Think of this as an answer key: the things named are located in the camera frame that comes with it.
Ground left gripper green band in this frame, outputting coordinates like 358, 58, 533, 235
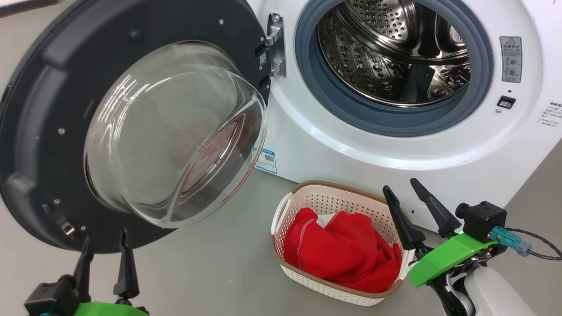
72, 228, 150, 316

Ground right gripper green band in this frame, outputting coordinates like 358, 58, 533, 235
382, 178, 497, 316

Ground red garment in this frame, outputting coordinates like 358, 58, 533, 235
283, 208, 403, 294

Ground black round washer door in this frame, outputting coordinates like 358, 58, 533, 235
0, 0, 273, 254

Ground white front-load washing machine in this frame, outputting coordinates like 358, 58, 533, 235
246, 0, 562, 233

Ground cream basket with brown rim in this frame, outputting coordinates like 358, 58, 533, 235
270, 180, 417, 306

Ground grey rubber door gasket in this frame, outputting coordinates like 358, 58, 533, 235
295, 0, 494, 138

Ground metal door hinge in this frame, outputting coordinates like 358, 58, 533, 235
265, 13, 287, 78

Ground round white filter cover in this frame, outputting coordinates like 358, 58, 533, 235
408, 205, 440, 232

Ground blue energy label sticker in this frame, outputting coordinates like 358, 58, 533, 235
254, 148, 278, 175

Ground small text sticker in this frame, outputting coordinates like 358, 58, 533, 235
539, 102, 562, 128

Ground steel washer drum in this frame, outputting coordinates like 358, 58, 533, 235
317, 0, 472, 108

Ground grey warning label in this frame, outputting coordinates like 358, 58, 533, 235
500, 36, 523, 83

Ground right teal plug with cable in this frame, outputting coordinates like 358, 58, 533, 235
491, 226, 562, 261

